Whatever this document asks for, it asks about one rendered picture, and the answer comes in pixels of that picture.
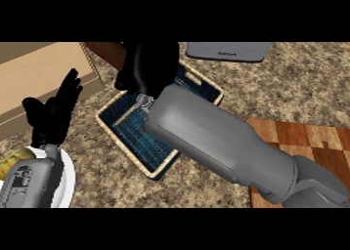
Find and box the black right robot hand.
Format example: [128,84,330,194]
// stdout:
[113,41,182,100]

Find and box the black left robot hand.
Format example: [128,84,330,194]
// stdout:
[22,67,85,149]

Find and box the blue rectangular wicker basket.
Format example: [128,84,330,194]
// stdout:
[94,62,226,181]

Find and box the checkered wooden cutting board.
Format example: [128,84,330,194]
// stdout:
[245,117,350,209]

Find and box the tan wooden cabinet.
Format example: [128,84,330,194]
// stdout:
[0,41,108,147]

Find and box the yellow round vegetable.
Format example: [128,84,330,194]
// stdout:
[0,148,38,182]

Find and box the grey flat appliance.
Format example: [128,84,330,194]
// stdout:
[185,41,273,63]

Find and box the white round plate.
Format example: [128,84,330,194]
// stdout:
[0,145,79,209]

